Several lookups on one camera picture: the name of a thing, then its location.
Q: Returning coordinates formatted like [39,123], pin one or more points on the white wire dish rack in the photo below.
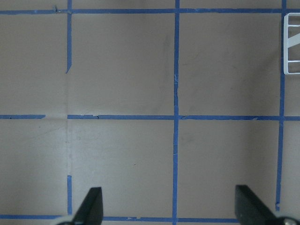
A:
[291,43]

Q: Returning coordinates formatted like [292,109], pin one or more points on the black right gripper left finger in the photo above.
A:
[91,210]

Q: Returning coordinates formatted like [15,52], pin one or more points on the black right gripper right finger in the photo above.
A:
[249,209]

